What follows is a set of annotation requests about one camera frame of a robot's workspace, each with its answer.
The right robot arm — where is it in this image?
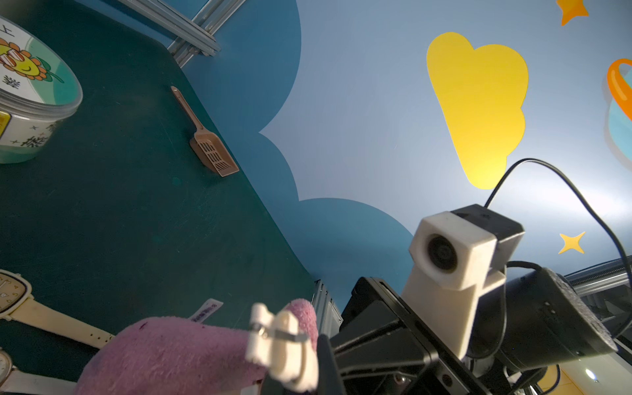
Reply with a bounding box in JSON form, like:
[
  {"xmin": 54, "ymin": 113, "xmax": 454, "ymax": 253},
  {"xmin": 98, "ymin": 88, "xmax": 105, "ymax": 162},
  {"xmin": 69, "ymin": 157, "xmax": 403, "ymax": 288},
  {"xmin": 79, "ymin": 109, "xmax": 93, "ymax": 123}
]
[{"xmin": 318, "ymin": 264, "xmax": 617, "ymax": 394}]

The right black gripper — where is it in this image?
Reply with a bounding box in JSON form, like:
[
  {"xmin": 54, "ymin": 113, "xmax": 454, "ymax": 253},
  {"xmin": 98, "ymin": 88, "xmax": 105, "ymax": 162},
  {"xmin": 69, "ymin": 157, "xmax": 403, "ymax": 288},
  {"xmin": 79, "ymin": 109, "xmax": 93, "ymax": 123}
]
[{"xmin": 329, "ymin": 277, "xmax": 490, "ymax": 394}]

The brown litter scoop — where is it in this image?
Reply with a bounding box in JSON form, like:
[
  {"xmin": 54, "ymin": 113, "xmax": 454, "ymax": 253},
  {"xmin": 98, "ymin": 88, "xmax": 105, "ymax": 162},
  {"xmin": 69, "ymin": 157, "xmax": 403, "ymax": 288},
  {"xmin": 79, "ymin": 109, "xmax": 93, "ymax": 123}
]
[{"xmin": 171, "ymin": 86, "xmax": 240, "ymax": 177}]

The jar with sunflower lid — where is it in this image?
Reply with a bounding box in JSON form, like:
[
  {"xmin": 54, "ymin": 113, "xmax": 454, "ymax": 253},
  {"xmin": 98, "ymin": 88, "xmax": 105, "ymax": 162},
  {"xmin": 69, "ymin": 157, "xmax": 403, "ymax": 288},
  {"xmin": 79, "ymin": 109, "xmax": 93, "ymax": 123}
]
[{"xmin": 1, "ymin": 17, "xmax": 83, "ymax": 165}]

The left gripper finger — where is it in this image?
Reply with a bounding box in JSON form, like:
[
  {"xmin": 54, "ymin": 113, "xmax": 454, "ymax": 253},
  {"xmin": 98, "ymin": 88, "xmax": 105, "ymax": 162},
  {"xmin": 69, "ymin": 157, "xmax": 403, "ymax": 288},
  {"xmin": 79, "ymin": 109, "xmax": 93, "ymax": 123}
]
[{"xmin": 316, "ymin": 334, "xmax": 346, "ymax": 395}]

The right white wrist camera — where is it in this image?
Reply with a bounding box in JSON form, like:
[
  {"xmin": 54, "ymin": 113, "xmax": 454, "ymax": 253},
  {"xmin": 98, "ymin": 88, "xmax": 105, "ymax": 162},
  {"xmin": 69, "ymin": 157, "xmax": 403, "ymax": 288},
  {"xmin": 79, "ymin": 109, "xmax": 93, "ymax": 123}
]
[{"xmin": 401, "ymin": 204, "xmax": 524, "ymax": 359}]

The pink cloth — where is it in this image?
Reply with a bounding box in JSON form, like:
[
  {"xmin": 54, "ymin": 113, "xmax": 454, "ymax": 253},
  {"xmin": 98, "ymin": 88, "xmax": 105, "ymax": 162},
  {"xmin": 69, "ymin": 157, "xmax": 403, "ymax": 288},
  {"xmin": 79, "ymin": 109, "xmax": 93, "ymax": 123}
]
[{"xmin": 74, "ymin": 299, "xmax": 319, "ymax": 394}]

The right aluminium frame post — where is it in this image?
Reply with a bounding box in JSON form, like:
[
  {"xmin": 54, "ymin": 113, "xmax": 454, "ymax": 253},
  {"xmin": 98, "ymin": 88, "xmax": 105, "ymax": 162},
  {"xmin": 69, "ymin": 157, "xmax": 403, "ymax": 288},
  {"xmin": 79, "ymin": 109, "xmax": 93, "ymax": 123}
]
[{"xmin": 167, "ymin": 0, "xmax": 245, "ymax": 68}]

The back aluminium frame bar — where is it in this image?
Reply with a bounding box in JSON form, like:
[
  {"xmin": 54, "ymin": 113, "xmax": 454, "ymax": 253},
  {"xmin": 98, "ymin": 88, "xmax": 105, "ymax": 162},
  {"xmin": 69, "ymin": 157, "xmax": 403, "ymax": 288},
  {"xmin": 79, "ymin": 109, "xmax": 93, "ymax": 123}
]
[{"xmin": 120, "ymin": 0, "xmax": 222, "ymax": 55}]

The gold strap watch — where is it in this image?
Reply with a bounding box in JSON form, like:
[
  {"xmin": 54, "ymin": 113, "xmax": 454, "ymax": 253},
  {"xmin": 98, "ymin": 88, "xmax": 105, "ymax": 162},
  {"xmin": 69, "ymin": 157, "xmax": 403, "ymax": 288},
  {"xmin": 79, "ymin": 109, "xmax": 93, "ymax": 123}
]
[{"xmin": 1, "ymin": 270, "xmax": 115, "ymax": 349}]

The white strap watch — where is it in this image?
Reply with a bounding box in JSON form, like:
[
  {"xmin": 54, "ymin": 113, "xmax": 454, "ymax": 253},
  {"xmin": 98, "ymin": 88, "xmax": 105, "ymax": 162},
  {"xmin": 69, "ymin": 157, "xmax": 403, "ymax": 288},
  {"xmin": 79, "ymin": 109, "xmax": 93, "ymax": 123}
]
[
  {"xmin": 245, "ymin": 303, "xmax": 319, "ymax": 393},
  {"xmin": 1, "ymin": 349, "xmax": 77, "ymax": 395}
]

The black camera cable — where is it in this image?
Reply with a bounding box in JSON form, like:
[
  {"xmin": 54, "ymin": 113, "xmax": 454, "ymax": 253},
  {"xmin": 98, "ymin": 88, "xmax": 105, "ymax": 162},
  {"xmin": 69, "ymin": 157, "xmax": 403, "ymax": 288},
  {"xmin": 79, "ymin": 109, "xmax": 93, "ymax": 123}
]
[{"xmin": 482, "ymin": 157, "xmax": 632, "ymax": 342}]

